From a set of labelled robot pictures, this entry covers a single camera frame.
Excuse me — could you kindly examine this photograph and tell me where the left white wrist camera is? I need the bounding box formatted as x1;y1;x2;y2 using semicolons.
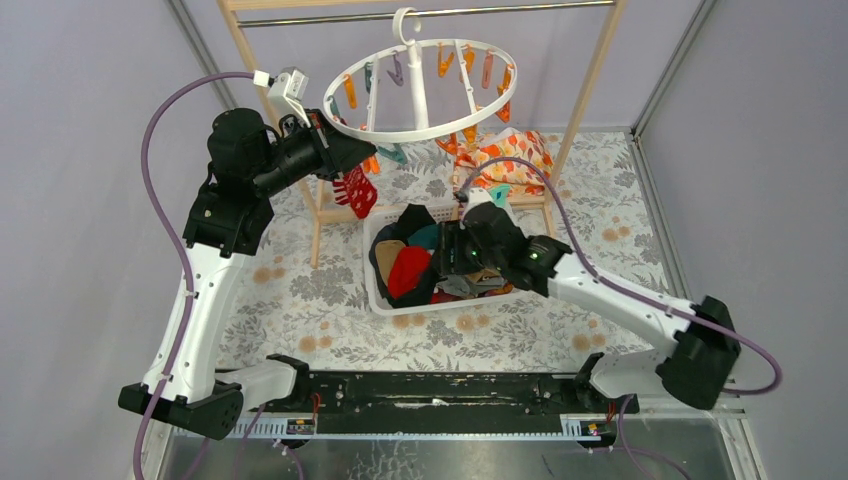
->
253;67;311;127

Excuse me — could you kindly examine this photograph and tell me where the tan brown sock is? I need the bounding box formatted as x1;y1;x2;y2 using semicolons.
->
374;240;406;284

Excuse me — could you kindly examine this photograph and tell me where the metal rack rod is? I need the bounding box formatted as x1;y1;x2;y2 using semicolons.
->
236;1;618;29

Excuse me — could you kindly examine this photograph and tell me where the red bear christmas sock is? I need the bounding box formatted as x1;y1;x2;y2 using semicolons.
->
341;166;378;219

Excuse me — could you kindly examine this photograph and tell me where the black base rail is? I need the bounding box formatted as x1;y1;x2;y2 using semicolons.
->
261;370;640;441

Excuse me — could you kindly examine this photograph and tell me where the wooden clothes rack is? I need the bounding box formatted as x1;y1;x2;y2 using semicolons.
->
216;1;628;268

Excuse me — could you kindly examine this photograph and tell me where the red white striped sock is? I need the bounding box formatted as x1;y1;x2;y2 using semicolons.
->
331;176;350;206

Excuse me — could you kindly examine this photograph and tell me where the black sock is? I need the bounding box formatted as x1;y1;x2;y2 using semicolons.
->
393;204;436;241

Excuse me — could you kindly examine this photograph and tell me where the orange floral cloth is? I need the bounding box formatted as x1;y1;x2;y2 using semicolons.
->
451;128;554;196

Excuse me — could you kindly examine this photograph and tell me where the dark green sock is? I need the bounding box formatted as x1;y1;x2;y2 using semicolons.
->
407;224;440;250

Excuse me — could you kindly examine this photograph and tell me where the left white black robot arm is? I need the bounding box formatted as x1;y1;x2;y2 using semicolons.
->
118;108;376;440

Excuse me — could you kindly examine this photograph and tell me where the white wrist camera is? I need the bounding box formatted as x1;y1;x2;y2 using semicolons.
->
253;67;311;127
455;187;493;217

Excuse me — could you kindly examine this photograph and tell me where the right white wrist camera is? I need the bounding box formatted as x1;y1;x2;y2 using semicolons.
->
455;187;493;217

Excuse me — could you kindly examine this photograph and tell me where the white round clip hanger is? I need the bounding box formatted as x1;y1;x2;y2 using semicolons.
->
321;7;518;144

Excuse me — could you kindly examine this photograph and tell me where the grey sock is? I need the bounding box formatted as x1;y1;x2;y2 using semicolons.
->
436;275;506;299

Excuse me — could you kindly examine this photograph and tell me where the white laundry basket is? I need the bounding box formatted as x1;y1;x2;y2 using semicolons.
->
362;205;521;317

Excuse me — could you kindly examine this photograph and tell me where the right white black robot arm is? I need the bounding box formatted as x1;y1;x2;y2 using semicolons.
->
433;201;741;412

